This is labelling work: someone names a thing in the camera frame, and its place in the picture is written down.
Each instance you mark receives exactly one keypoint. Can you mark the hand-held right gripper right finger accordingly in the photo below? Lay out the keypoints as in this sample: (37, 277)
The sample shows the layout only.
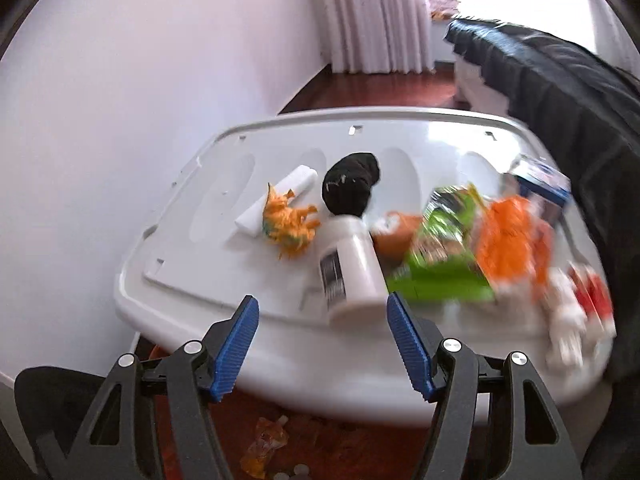
(407, 345)

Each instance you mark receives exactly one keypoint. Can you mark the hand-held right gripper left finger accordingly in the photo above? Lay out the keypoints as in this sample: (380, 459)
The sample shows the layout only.
(235, 350)

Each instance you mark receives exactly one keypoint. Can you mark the green snack packet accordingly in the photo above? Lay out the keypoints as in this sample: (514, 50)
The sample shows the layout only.
(440, 260)

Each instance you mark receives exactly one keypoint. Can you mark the white plastic bottle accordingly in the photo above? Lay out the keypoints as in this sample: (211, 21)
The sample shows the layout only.
(357, 265)

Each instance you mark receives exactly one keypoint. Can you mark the orange round container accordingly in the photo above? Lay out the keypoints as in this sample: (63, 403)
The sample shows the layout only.
(395, 240)

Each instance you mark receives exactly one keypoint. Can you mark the orange toy dinosaur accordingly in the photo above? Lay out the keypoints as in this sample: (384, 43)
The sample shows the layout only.
(287, 220)

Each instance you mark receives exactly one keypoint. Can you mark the orange snack packet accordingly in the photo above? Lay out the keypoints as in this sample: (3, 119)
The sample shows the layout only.
(505, 240)

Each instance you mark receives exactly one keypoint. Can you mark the black sock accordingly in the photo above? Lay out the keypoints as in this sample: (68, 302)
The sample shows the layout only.
(350, 185)

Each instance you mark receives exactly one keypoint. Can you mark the white cloth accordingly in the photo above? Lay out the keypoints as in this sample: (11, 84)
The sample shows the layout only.
(300, 177)

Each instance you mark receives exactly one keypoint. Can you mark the red white packet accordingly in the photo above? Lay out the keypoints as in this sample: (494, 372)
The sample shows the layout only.
(595, 295)

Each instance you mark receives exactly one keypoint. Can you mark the blue white carton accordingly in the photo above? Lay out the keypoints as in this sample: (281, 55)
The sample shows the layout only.
(542, 185)

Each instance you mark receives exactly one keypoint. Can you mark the orange clear wrapper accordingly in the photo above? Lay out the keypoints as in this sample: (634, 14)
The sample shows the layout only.
(265, 445)

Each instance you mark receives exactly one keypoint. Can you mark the white plastic storage box lid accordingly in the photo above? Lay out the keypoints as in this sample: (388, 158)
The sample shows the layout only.
(240, 185)

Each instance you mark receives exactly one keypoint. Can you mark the dark bed blanket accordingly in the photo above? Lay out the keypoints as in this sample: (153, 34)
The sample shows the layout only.
(575, 110)

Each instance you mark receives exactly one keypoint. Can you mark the pink patterned curtain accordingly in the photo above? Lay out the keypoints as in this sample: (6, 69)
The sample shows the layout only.
(370, 10)

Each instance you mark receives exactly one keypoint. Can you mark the folded pink quilts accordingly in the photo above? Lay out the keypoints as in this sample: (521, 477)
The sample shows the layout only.
(442, 0)

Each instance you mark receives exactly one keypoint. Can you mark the white bed frame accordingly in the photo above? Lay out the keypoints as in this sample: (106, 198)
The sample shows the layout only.
(475, 85)

